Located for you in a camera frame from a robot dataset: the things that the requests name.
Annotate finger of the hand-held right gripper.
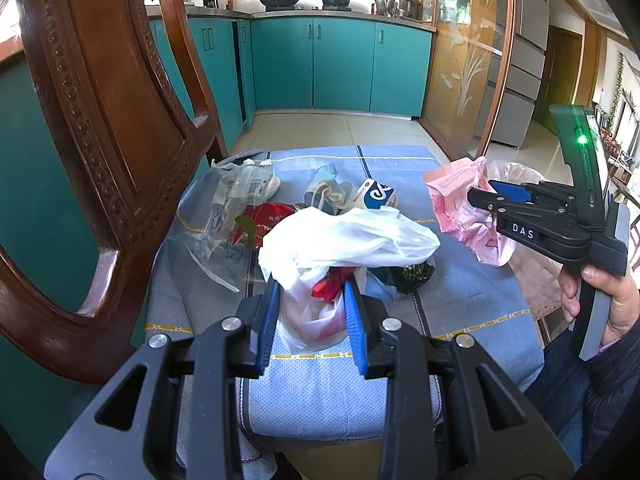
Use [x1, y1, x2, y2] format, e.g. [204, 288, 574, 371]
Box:
[466, 186, 568, 226]
[487, 179, 575, 207]

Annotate person's right forearm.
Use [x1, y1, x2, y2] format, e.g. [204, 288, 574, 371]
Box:
[580, 317, 640, 466]

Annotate white plastic bag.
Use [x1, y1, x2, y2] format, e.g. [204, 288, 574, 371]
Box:
[257, 206, 442, 356]

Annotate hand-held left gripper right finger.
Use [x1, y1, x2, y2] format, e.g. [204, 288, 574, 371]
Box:
[342, 279, 576, 480]

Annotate white lattice wastebasket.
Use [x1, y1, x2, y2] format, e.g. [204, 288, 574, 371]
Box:
[507, 240, 568, 323]

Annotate blue and white carton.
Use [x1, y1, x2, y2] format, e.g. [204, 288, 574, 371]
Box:
[356, 178, 399, 211]

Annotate person's leg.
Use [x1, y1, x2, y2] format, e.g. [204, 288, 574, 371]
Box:
[525, 330, 601, 471]

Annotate blue tablecloth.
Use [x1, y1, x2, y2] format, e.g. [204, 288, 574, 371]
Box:
[145, 145, 546, 480]

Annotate clear plastic wrapper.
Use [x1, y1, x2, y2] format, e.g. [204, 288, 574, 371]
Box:
[170, 204, 262, 294]

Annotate clear printed plastic bag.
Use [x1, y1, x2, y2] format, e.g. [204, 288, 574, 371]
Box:
[200, 159, 278, 213]

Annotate red printed foil packet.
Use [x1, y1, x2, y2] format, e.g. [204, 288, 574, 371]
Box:
[242, 202, 299, 252]

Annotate red wrapper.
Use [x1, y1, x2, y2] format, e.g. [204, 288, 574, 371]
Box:
[311, 266, 352, 304]

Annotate light blue face mask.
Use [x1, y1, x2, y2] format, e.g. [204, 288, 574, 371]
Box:
[306, 164, 347, 196]

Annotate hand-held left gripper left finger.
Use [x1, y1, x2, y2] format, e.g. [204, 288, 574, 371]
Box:
[44, 275, 281, 480]

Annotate pink plastic bag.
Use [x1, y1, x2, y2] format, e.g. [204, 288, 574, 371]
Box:
[422, 156, 518, 267]

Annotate green hanging garland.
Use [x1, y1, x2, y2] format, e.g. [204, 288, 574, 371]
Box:
[612, 52, 627, 111]

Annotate white tissue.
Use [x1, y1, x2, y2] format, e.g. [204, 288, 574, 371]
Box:
[312, 182, 360, 217]

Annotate carved wooden chair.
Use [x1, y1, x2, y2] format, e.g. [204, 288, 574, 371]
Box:
[0, 0, 231, 387]

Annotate steel stock pot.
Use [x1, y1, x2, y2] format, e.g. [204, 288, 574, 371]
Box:
[384, 0, 424, 20]

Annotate etched glass sliding door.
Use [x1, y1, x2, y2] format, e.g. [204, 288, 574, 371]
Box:
[410, 0, 517, 162]

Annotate wooden door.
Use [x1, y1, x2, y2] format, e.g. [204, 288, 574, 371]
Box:
[532, 25, 584, 134]

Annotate person's right hand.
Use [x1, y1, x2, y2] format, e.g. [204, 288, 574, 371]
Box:
[558, 262, 640, 348]

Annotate dark green wrapper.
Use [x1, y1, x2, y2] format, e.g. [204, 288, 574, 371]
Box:
[372, 259, 436, 295]

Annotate grey refrigerator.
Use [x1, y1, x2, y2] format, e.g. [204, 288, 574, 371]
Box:
[472, 0, 551, 149]

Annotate green leaf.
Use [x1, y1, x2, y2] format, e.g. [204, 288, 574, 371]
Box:
[234, 215, 257, 251]

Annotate gas stove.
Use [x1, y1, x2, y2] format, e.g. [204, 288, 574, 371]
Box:
[260, 4, 356, 13]

